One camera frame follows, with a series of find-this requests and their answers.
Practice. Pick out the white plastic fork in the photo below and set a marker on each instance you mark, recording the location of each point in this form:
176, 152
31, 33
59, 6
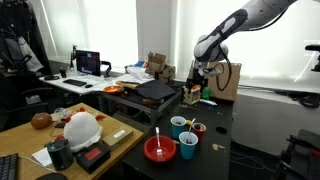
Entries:
159, 150

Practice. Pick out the black monitor screen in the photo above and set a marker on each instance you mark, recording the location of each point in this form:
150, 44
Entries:
88, 62

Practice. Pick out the blue plastic bin lid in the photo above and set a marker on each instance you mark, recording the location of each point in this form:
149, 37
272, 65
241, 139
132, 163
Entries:
154, 89

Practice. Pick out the blue cup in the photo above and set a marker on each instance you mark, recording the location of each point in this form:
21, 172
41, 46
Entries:
178, 123
187, 150

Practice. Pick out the brown cardboard box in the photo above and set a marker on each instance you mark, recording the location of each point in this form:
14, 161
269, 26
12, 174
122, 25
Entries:
159, 69

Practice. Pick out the red bowl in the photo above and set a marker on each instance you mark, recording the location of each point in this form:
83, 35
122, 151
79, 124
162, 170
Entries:
167, 145

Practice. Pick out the blue cup right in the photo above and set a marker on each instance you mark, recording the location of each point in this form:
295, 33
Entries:
178, 123

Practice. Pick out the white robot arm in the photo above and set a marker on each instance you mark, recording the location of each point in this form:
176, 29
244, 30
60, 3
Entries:
269, 38

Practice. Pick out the orange bowl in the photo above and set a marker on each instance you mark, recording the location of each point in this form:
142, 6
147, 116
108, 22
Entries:
112, 90

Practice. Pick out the blue cup left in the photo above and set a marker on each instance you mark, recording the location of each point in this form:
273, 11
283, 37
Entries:
187, 150

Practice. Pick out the wooden desk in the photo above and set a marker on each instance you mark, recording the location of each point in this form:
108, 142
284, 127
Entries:
25, 140

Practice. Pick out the black cylindrical speaker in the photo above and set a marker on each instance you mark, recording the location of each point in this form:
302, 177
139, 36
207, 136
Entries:
60, 154

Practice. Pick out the black keyboard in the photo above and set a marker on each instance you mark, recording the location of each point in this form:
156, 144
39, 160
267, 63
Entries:
9, 167

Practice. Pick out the wooden toy box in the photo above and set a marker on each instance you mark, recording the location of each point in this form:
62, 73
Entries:
191, 96

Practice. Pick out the brown football toy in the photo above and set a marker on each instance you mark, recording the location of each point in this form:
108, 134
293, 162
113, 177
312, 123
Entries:
41, 120

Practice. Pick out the tan rectangular box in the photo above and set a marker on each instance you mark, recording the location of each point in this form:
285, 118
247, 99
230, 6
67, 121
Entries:
118, 137

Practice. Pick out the green toy figure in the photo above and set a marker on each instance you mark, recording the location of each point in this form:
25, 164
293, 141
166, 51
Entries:
206, 94

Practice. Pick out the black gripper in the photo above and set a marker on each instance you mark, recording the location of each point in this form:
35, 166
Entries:
199, 73

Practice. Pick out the red plastic cup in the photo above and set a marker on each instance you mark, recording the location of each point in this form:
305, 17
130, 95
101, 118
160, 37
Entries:
199, 129

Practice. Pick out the yellow toy banana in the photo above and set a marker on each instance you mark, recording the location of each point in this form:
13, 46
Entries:
188, 122

